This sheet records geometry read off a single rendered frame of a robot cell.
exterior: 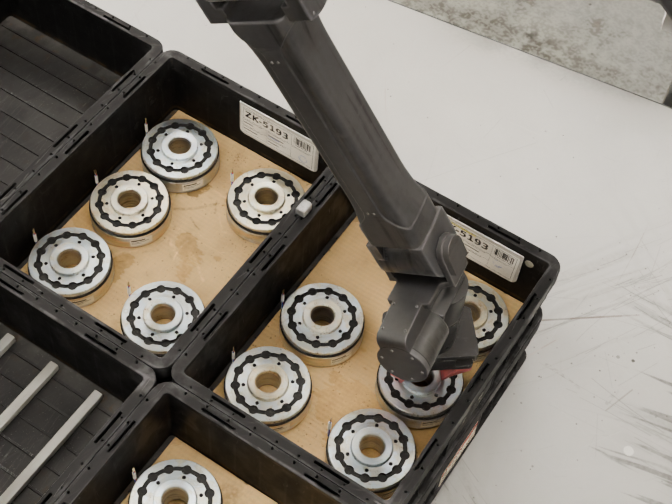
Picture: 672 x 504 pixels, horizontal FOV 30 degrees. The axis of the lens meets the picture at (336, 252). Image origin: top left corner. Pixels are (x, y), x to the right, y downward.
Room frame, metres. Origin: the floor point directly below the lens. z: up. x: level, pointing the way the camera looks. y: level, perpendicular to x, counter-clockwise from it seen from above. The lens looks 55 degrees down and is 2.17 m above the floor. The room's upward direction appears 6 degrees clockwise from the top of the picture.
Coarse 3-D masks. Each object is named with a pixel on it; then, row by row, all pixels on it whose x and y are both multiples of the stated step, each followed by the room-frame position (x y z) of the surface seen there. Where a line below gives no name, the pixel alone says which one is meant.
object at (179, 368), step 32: (320, 192) 0.94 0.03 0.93; (480, 224) 0.91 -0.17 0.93; (544, 256) 0.87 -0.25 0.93; (544, 288) 0.83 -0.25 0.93; (224, 320) 0.74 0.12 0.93; (512, 320) 0.78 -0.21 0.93; (192, 352) 0.69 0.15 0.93; (192, 384) 0.65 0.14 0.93; (480, 384) 0.69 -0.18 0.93; (448, 416) 0.65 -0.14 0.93; (288, 448) 0.59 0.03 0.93; (352, 480) 0.56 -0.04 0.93; (416, 480) 0.57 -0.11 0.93
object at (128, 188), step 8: (128, 184) 0.97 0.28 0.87; (120, 192) 0.95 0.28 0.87; (128, 192) 0.96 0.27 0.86; (136, 192) 0.96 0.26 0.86; (144, 192) 0.96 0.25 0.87; (112, 200) 0.94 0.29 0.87; (144, 200) 0.94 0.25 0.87; (112, 208) 0.93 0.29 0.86; (120, 208) 0.93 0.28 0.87; (128, 208) 0.93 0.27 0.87; (136, 208) 0.93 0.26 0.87; (144, 208) 0.93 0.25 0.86; (128, 216) 0.92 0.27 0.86
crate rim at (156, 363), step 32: (160, 64) 1.12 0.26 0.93; (192, 64) 1.13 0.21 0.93; (128, 96) 1.06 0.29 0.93; (256, 96) 1.08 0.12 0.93; (96, 128) 1.00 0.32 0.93; (64, 160) 0.95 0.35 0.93; (32, 192) 0.89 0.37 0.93; (0, 224) 0.84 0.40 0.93; (288, 224) 0.88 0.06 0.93; (32, 288) 0.76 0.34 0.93; (224, 288) 0.78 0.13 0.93; (96, 320) 0.72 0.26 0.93; (128, 352) 0.69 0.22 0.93
